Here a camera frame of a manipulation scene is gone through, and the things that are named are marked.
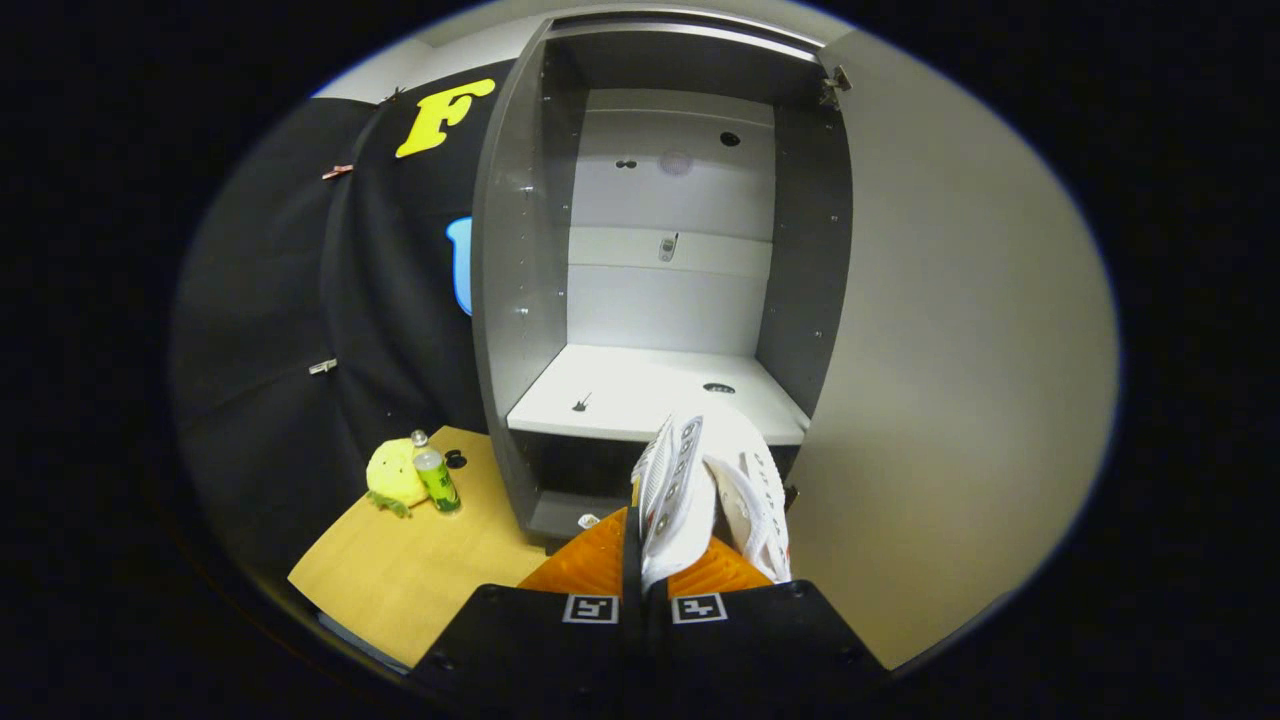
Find green drink bottle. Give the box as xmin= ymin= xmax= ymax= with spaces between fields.
xmin=411 ymin=430 xmax=463 ymax=515

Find beige shoe cabinet door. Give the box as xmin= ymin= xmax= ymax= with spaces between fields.
xmin=785 ymin=30 xmax=1121 ymax=671

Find yellow plush toy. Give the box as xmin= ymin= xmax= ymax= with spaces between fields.
xmin=364 ymin=438 xmax=431 ymax=518

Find grey shoe cabinet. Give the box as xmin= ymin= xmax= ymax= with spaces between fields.
xmin=470 ymin=10 xmax=856 ymax=551

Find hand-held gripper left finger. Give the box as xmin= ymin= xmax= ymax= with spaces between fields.
xmin=408 ymin=505 xmax=646 ymax=706

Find black backdrop cloth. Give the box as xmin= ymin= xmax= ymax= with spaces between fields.
xmin=170 ymin=60 xmax=521 ymax=581

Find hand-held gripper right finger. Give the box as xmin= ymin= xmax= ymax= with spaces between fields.
xmin=645 ymin=535 xmax=893 ymax=706

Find white shoe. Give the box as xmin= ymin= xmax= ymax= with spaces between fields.
xmin=630 ymin=400 xmax=793 ymax=593

